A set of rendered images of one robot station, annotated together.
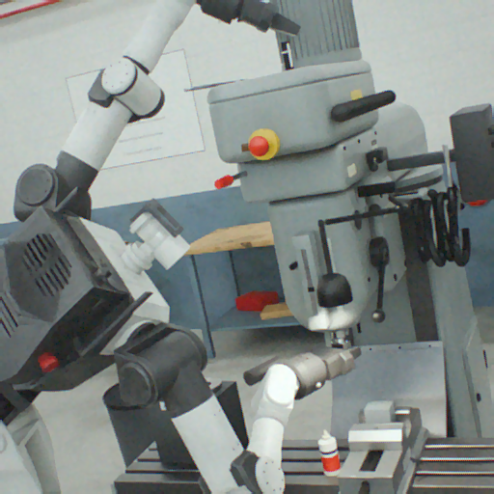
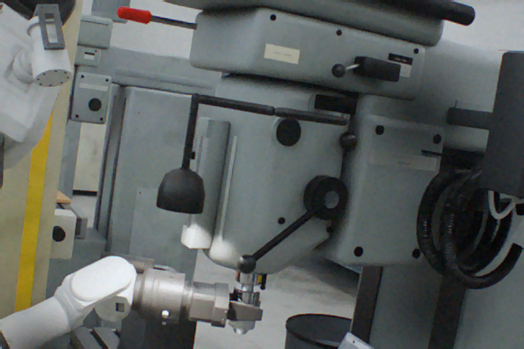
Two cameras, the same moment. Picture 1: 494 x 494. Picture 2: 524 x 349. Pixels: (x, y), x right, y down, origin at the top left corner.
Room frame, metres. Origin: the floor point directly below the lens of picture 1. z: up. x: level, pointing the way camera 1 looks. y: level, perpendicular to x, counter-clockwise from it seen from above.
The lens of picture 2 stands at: (0.74, -0.88, 1.59)
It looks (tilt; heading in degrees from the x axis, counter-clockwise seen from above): 6 degrees down; 35
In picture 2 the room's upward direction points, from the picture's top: 9 degrees clockwise
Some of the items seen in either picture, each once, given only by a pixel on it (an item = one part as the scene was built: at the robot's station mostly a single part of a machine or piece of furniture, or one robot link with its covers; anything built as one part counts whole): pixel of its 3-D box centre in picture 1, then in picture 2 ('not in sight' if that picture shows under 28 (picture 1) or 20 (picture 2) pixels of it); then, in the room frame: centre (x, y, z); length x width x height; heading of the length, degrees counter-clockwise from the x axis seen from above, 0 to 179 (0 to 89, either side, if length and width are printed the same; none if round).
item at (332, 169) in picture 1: (314, 163); (306, 55); (1.79, -0.19, 1.68); 0.34 x 0.24 x 0.10; 155
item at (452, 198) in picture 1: (431, 229); (458, 218); (1.91, -0.46, 1.45); 0.18 x 0.16 x 0.21; 155
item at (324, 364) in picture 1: (316, 369); (191, 301); (1.69, -0.10, 1.23); 0.13 x 0.12 x 0.10; 40
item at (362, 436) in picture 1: (377, 436); not in sight; (1.67, -0.21, 1.05); 0.12 x 0.06 x 0.04; 66
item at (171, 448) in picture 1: (197, 419); (158, 316); (1.97, 0.22, 1.06); 0.22 x 0.12 x 0.20; 58
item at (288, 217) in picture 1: (325, 256); (268, 174); (1.75, -0.17, 1.47); 0.21 x 0.19 x 0.32; 65
